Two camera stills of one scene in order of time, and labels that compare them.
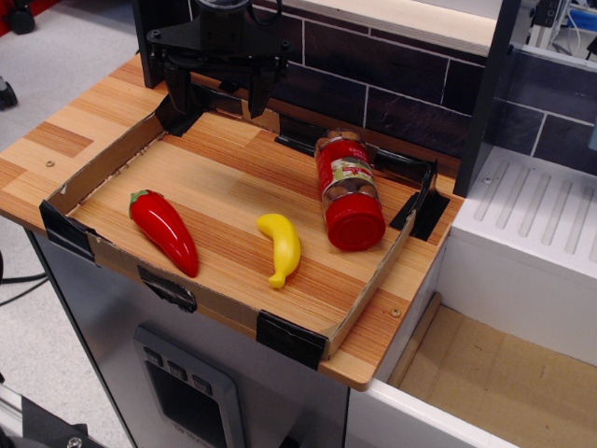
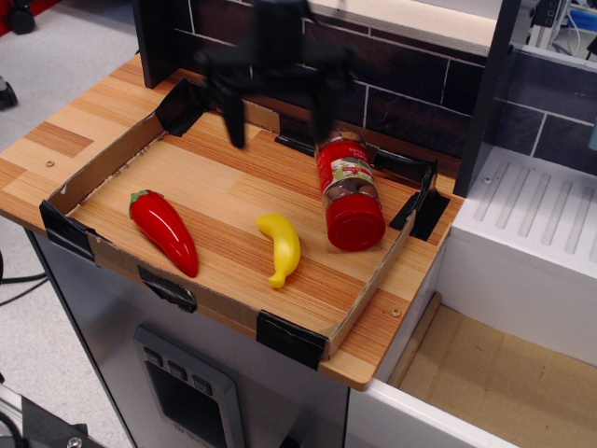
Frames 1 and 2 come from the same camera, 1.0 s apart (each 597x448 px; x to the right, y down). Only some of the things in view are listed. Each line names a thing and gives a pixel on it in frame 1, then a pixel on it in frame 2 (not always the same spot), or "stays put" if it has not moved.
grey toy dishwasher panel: (196, 398) stays put
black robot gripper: (228, 35) -> (284, 46)
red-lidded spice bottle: (354, 210) stays put
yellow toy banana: (286, 245) stays put
